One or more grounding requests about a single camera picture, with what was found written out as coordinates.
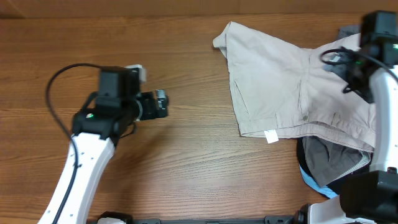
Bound grey shorts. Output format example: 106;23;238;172
302;25;376;187

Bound brown cardboard back panel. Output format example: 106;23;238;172
1;0;397;19

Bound beige shorts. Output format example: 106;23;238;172
212;21;377;153

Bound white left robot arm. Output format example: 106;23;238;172
39;90;169;223

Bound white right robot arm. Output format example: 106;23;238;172
286;43;397;223

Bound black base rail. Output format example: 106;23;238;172
86;211;312;224

